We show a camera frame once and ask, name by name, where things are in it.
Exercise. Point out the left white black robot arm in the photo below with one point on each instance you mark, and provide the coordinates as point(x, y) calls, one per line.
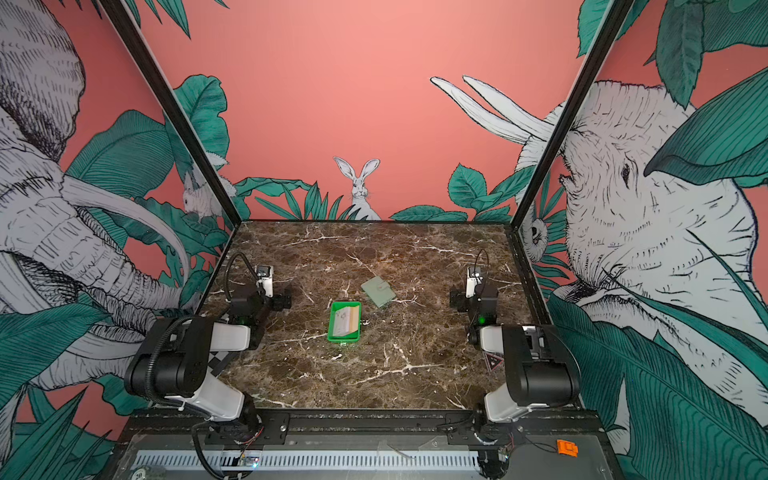
point(172, 368)

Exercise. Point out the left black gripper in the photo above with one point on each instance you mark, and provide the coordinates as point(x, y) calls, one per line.
point(274, 300)

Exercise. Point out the black white checkerboard plate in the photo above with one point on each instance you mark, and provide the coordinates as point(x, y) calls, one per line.
point(219, 361)

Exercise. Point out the left black frame post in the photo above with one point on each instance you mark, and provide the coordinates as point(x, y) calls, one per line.
point(130, 35)

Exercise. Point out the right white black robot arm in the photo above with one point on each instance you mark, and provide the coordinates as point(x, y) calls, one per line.
point(539, 370)

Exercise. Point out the right black frame post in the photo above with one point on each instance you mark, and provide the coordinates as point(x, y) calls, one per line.
point(612, 22)

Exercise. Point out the black frame post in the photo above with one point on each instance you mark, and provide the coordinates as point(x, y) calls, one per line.
point(612, 22)
point(130, 35)

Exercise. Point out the orange plastic clip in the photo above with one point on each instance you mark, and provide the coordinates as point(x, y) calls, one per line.
point(567, 448)

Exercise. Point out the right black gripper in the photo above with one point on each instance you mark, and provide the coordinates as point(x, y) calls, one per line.
point(465, 298)

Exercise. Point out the green plastic card tray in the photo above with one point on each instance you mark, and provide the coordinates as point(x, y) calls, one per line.
point(347, 339)

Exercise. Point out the white perforated cable duct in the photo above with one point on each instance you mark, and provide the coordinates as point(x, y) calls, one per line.
point(330, 460)

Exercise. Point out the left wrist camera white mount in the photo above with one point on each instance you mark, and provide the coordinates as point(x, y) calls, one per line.
point(264, 274)

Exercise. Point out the triangular warning sticker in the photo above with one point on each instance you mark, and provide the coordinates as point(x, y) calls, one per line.
point(493, 361)

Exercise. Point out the black front mounting rail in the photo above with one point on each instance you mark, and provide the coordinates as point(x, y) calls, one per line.
point(472, 427)

